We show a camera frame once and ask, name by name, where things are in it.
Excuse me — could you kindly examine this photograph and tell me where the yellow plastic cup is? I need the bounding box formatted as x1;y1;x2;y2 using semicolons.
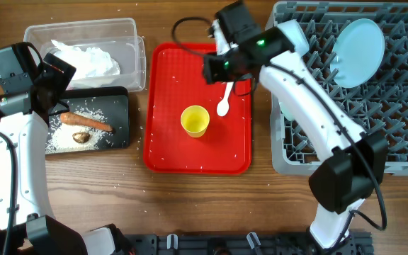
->
180;105;210;138

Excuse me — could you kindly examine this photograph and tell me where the white plastic spoon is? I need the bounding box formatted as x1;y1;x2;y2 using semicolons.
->
217;82;234;117

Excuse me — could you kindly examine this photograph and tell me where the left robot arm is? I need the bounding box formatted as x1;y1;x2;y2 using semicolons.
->
0;42;136;254

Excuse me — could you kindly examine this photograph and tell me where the black plastic tray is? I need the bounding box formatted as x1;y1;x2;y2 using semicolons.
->
61;86;130;151

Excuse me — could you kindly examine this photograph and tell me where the white rice pile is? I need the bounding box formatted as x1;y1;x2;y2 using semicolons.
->
45;115;115;154

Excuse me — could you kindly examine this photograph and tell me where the light blue bowl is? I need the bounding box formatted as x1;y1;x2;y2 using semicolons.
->
278;102;295;121

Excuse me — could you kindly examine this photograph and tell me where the red serving tray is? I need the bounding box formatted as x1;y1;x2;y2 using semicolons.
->
143;42;252;175

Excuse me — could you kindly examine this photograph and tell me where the clear plastic bin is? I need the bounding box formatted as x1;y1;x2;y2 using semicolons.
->
23;18;146;92

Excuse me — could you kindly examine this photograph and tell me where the brown food scrap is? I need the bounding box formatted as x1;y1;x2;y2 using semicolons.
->
72;132;91;144

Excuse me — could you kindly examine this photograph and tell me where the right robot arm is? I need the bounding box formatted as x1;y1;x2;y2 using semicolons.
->
203;1;388;254

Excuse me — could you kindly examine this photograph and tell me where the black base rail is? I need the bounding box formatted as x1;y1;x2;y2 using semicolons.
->
125;232;373;255

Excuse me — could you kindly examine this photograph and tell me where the white napkin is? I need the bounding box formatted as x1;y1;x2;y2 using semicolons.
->
51;40;120;80

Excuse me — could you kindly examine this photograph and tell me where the orange carrot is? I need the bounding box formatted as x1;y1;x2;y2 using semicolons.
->
59;112;113;132

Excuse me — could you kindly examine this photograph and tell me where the grey dishwasher rack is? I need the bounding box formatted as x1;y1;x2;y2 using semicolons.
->
267;1;408;176

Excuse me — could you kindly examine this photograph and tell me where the light blue plate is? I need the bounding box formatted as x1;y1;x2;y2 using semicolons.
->
330;18;385;89

